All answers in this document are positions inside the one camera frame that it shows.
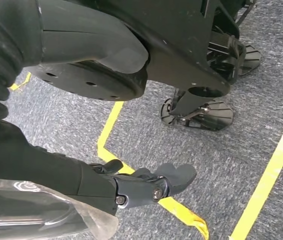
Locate clear plastic sheet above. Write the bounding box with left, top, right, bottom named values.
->
left=0, top=178, right=120, bottom=240

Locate yellow floor tape strip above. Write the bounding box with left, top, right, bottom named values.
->
left=8, top=72, right=32, bottom=92
left=97, top=142, right=210, bottom=240
left=229, top=96, right=283, bottom=240
left=97, top=100, right=125, bottom=157

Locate black robot right leg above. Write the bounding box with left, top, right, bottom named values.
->
left=26, top=0, right=232, bottom=117

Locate black robot leg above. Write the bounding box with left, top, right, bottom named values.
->
left=26, top=0, right=232, bottom=117
left=201, top=0, right=257, bottom=84

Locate black robot right foot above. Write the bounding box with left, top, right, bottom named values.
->
left=160, top=97, right=234, bottom=132

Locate black robot foot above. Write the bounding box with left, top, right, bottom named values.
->
left=238, top=44, right=262, bottom=76
left=160, top=97, right=234, bottom=132

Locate black robot left leg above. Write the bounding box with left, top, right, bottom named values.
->
left=201, top=0, right=257, bottom=84

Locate black robot left foot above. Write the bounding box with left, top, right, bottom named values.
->
left=238, top=44, right=262, bottom=76

